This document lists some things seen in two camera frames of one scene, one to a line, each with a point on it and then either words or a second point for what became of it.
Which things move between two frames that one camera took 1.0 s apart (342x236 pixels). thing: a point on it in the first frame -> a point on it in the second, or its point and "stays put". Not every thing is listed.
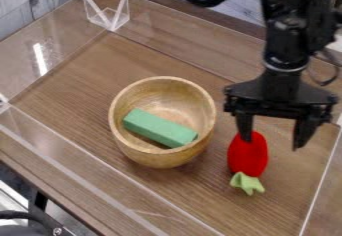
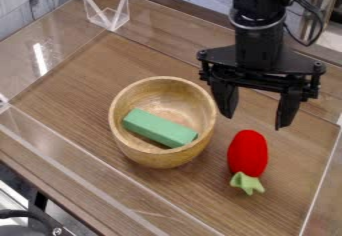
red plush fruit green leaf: x=247 y=160 stays put
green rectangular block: x=159 y=130 stays put
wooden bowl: x=175 y=100 stays put
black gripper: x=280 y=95 -> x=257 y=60
